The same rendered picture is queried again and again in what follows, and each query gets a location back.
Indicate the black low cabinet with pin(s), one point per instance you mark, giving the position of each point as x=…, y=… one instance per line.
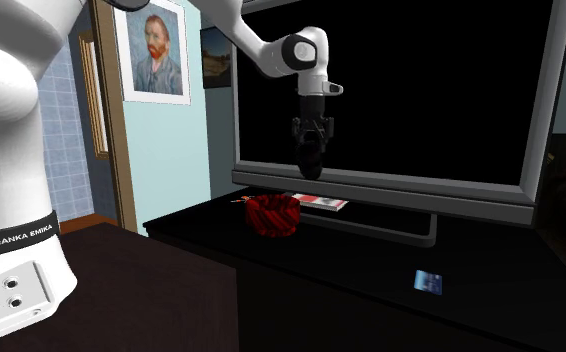
x=361, y=273

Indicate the framed portrait painting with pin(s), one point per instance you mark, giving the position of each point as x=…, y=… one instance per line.
x=154, y=53

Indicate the dark brown robot stand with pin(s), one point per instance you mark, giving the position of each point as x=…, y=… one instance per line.
x=136, y=297

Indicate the red and white book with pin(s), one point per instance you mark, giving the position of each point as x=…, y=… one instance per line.
x=319, y=201

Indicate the blue card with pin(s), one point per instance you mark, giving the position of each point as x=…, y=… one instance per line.
x=428, y=282

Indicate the red ribbed bowl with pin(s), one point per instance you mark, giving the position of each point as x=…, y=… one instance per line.
x=271, y=217

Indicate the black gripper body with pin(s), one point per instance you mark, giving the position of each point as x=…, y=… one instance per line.
x=312, y=114

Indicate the grey framed television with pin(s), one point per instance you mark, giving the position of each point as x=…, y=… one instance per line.
x=434, y=73

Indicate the red pencil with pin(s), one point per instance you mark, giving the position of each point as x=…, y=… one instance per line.
x=241, y=200

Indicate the wooden framed window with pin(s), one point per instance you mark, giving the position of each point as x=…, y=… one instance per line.
x=95, y=97

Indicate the dark landscape wall picture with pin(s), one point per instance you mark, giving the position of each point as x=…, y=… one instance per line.
x=214, y=58

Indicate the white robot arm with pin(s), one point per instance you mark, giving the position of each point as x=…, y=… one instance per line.
x=5, y=146

